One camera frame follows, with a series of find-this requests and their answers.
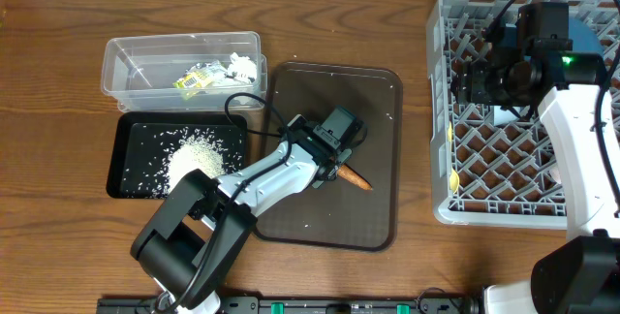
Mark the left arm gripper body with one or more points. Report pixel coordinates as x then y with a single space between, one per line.
343 156

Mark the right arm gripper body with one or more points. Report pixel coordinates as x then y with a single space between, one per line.
489 86

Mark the orange carrot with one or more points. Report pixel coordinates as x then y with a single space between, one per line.
351 176

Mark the small bowl of rice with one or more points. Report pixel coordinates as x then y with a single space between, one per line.
502 117

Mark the dark brown serving tray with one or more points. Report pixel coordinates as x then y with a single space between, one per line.
338 214

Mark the blue plate bowl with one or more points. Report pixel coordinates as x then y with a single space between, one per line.
585 40

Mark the yellow plastic spoon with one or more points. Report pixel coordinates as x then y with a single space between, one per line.
454 179

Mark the yellow green snack wrapper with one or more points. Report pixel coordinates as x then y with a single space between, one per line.
199 77

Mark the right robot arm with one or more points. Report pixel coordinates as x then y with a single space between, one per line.
534 65

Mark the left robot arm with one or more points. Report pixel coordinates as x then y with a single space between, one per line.
191 242

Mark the grey dishwasher rack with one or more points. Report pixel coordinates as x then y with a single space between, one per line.
507 173

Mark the black waste tray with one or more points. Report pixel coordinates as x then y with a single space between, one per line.
144 140

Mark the clear plastic waste bin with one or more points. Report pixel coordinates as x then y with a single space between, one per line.
139 71

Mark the crumpled white tissue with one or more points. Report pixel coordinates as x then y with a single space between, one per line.
242 68

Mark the pile of white rice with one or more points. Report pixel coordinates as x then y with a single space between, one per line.
195 153

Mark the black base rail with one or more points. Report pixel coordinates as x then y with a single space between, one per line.
429 303

